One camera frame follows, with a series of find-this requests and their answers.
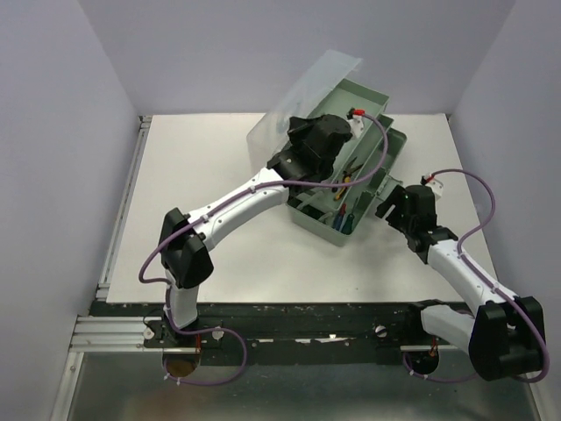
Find green handled screwdriver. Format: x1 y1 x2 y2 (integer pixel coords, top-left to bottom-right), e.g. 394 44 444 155
341 212 355 235

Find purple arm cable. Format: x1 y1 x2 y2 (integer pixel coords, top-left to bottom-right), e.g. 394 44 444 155
138 111 249 387
402 169 552 383

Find aluminium extrusion frame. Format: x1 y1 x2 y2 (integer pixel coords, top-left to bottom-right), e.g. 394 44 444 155
69 116 163 353

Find blue handled screwdriver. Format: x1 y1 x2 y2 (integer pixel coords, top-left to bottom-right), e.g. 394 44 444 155
332 203 346 231

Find green plastic tool box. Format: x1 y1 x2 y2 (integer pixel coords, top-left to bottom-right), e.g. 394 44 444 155
246 50 407 246

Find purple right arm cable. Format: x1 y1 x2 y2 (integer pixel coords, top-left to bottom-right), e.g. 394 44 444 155
402 169 552 383

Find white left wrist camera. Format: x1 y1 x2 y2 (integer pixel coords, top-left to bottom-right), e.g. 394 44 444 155
346 108 366 139

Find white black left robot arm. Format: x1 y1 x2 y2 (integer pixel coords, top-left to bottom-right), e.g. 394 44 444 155
160 114 364 346

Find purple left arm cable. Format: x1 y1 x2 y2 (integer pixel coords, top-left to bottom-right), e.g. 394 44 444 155
138 111 249 387

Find black mounting base rail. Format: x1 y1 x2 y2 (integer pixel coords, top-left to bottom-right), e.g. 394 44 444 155
89 301 449 367

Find yellow handled pliers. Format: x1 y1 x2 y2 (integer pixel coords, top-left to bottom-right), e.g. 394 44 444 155
333 157 363 201

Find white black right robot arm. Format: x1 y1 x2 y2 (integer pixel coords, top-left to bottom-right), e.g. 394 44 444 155
376 184 550 382

